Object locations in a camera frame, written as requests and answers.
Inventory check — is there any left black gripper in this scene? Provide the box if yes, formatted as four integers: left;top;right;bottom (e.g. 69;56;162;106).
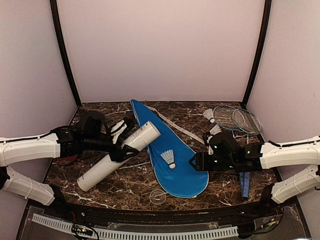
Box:
84;134;140;163

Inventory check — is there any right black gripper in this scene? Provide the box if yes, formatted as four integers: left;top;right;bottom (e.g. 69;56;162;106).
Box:
189;152;237;171

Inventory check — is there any white shuttlecock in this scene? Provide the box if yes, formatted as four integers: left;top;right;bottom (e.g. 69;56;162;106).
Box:
209;124;222;136
160;149;176;169
202;108;215;124

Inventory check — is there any blue racket bag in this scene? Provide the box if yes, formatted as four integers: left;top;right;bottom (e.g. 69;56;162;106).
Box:
130;99;209;198

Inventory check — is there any white shuttlecock tube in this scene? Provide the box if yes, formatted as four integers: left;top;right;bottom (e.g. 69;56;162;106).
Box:
77;121;161;192

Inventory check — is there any clear plastic tube lid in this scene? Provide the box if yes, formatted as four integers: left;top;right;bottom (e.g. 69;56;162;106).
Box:
149;189;167;205

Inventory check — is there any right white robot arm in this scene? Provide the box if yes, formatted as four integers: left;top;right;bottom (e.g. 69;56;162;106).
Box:
189;131;320;217

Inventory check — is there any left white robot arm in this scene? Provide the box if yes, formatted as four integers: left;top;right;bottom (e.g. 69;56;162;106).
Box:
0;111;135;218

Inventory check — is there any blue badminton racket left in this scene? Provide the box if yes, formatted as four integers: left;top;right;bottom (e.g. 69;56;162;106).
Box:
213;105;239;138

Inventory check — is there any blue badminton racket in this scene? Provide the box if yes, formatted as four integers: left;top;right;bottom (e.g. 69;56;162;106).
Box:
213;105;239;138
232;109;262;200

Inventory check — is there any blue badminton racket right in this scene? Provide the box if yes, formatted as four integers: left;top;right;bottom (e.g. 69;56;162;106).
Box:
232;109;262;200

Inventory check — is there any red embroidered round pouch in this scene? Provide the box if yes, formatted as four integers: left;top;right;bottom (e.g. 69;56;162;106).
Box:
53;154;78;165

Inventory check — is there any small circuit board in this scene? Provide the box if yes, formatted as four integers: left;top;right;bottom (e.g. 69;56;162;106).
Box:
71;224;93;236

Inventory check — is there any black left corner post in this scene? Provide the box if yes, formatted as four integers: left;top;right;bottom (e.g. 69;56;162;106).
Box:
49;0;82;108

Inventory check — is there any black corner post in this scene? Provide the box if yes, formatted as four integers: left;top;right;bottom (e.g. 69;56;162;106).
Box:
49;0;82;108
240;0;272;109

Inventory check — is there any black front table rail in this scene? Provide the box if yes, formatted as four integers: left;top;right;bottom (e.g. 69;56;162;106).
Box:
62;202;284;227

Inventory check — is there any white slotted cable duct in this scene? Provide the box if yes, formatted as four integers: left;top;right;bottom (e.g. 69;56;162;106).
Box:
31;213;239;240

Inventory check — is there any black right corner post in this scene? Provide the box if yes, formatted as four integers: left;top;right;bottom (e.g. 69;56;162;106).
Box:
240;0;272;109

